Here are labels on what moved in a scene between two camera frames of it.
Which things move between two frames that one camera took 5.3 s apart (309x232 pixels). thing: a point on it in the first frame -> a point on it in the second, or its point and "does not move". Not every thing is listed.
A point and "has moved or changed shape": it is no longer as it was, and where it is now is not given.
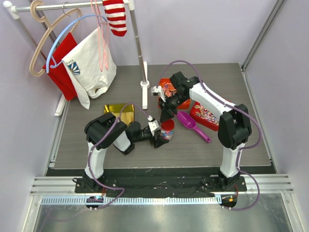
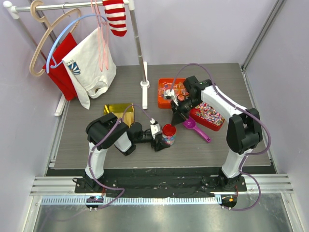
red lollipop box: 203,116 does not move
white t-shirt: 92,65 does not move
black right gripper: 168,112 -> 178,115
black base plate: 159,183 does not move
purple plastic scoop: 190,123 does not move
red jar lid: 168,125 has moved or changed shape
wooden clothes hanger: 33,9 does not move
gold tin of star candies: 124,112 does not move
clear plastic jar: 167,134 has moved or changed shape
